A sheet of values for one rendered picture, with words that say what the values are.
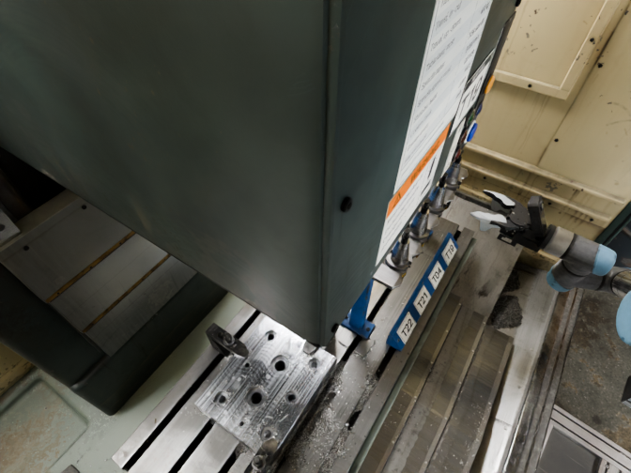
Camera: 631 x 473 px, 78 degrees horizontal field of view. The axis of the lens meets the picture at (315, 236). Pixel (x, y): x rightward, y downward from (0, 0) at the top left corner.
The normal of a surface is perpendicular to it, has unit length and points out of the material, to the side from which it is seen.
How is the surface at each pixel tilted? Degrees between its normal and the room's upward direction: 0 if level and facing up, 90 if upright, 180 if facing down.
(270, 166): 90
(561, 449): 0
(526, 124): 90
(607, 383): 0
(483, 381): 8
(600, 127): 89
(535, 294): 17
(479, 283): 24
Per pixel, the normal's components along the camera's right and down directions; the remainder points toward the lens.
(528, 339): -0.25, -0.73
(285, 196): -0.55, 0.65
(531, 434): 0.00, -0.63
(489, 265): -0.22, -0.31
